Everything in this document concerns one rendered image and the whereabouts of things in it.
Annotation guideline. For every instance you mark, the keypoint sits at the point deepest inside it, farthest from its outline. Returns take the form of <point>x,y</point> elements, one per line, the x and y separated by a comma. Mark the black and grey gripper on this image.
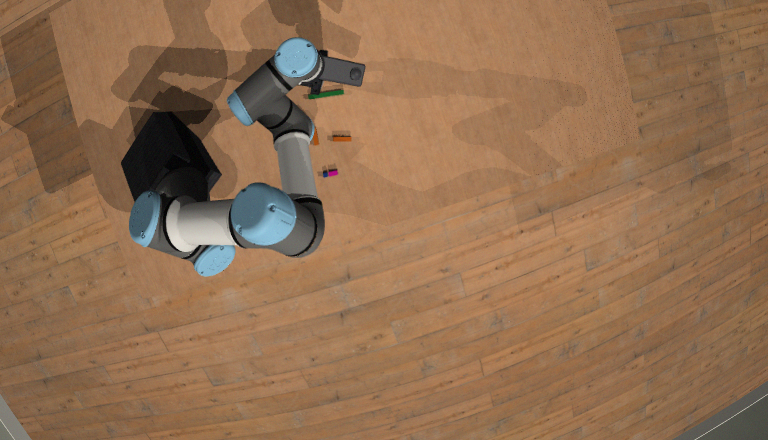
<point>316,83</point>

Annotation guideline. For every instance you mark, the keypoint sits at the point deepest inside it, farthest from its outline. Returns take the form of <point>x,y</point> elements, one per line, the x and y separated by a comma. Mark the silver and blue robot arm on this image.
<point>260,213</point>

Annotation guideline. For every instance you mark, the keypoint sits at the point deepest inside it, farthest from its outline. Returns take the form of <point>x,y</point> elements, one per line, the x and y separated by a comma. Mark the green rod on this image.
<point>326,94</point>

